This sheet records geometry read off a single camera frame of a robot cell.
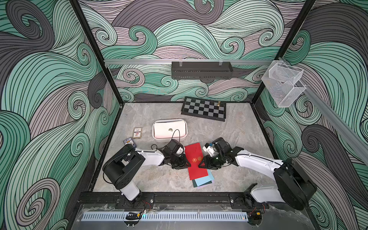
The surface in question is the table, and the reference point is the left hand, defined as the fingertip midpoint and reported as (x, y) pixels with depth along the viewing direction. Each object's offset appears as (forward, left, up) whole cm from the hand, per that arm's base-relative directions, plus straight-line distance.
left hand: (191, 165), depth 84 cm
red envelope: (+5, -2, +1) cm, 6 cm away
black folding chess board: (+44, -14, +2) cm, 46 cm away
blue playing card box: (+16, +41, -1) cm, 44 cm away
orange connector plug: (-24, +27, -2) cm, 36 cm away
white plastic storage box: (+31, +15, +3) cm, 35 cm away
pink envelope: (+24, +13, +2) cm, 27 cm away
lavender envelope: (-11, -8, -2) cm, 13 cm away
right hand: (-2, -7, +1) cm, 7 cm away
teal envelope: (-8, -6, -1) cm, 11 cm away
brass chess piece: (+48, -25, +3) cm, 54 cm away
